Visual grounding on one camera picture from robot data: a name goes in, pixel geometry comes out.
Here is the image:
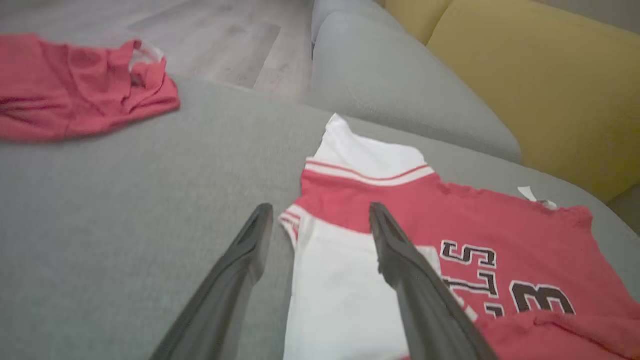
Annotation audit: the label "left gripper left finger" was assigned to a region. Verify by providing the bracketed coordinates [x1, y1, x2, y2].
[150, 202, 275, 360]

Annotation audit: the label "red shorts with white stripe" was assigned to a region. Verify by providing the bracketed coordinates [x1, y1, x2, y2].
[0, 33, 181, 142]

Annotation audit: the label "yellow sofa cushion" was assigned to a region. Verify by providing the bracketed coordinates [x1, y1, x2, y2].
[382, 0, 455, 47]
[427, 0, 640, 203]

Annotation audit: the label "red white basketball jersey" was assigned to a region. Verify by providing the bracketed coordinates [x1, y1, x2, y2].
[278, 113, 640, 360]

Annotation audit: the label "large grey sofa seat cushion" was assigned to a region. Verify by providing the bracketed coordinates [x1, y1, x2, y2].
[0, 75, 640, 360]

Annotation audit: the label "small grey sofa cushion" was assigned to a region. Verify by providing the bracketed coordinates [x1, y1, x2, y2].
[306, 0, 522, 164]

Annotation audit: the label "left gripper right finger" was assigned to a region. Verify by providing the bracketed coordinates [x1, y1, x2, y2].
[368, 202, 501, 360]

